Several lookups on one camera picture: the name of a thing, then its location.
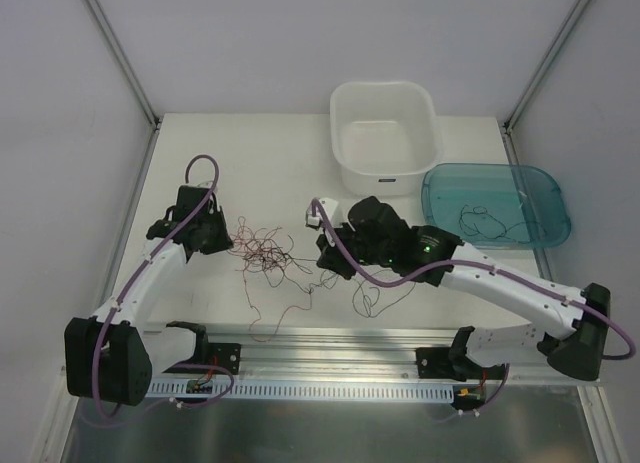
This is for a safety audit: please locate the red thin wire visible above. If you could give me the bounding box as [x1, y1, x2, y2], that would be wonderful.
[227, 215, 314, 344]

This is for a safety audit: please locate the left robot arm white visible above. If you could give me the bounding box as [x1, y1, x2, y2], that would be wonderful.
[64, 185, 232, 406]

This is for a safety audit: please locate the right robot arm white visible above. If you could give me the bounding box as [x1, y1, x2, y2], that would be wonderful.
[305, 197, 611, 382]

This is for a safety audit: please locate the white plastic tub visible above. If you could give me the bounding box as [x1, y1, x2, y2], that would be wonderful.
[329, 81, 444, 197]

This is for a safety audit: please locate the teal transparent plastic bin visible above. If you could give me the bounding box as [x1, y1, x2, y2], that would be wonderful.
[421, 163, 572, 250]

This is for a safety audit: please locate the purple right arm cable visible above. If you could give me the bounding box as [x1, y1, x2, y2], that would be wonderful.
[310, 198, 637, 360]

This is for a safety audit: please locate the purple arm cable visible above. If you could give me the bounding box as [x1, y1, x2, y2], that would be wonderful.
[92, 154, 222, 427]
[310, 198, 637, 360]

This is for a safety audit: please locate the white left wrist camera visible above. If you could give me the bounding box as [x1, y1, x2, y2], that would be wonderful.
[197, 180, 221, 214]

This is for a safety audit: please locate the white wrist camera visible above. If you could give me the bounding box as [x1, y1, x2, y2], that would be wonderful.
[197, 180, 221, 214]
[305, 197, 343, 247]

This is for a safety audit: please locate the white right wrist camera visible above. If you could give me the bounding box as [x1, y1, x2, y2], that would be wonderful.
[305, 197, 343, 247]

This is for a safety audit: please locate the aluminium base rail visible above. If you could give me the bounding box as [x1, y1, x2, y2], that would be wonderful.
[64, 325, 556, 384]

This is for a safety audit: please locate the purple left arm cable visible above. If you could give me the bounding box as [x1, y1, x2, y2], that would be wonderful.
[92, 154, 222, 427]

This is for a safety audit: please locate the white slotted cable duct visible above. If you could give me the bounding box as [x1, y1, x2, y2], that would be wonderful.
[146, 378, 454, 405]

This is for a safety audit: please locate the aluminium frame post left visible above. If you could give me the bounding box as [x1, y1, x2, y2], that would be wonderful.
[74, 0, 161, 132]

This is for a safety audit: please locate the aluminium frame post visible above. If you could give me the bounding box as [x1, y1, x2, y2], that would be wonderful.
[503, 0, 594, 135]
[74, 0, 161, 132]

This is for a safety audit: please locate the aluminium frame post right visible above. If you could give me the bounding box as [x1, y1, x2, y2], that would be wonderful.
[503, 0, 594, 135]

